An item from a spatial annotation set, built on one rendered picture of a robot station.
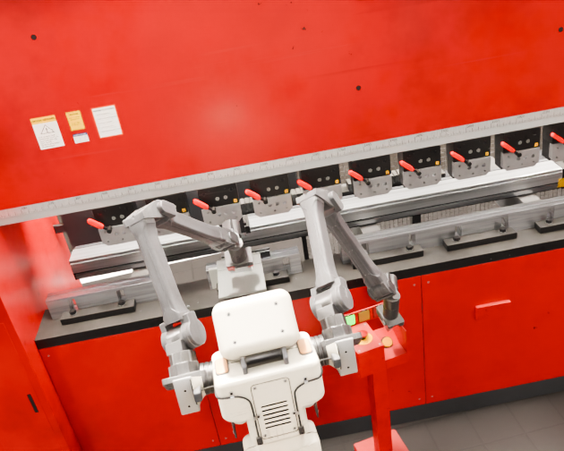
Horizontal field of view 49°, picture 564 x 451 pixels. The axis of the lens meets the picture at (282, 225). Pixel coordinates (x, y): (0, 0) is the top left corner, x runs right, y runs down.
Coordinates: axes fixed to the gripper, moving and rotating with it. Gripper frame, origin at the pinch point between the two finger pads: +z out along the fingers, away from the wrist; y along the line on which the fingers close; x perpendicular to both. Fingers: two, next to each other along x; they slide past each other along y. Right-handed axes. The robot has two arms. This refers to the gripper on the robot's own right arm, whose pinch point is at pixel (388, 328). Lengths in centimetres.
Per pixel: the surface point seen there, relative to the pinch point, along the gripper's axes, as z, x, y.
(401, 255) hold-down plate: -2.0, -20.9, 29.9
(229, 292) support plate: -13, 52, 30
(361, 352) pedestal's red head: 0.9, 13.6, -4.8
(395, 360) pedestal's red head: 9.7, 0.7, -7.6
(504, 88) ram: -62, -65, 42
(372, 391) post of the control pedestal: 29.0, 8.5, -6.2
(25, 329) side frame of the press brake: -3, 129, 51
